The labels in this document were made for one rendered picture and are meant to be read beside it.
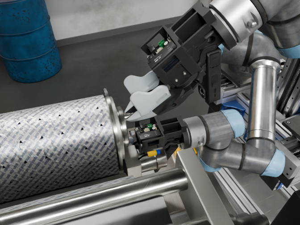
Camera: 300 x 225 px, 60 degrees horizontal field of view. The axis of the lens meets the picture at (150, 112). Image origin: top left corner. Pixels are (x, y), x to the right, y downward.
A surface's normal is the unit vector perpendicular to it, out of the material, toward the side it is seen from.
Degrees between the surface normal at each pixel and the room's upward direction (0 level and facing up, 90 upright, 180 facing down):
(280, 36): 126
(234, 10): 56
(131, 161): 0
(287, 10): 109
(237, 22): 71
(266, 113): 19
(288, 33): 115
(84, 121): 23
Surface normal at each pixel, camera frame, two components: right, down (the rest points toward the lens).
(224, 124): 0.17, -0.19
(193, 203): -0.96, 0.20
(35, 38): 0.70, 0.49
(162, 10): 0.42, 0.62
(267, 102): -0.02, -0.47
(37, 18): 0.88, 0.32
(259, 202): 0.00, -0.73
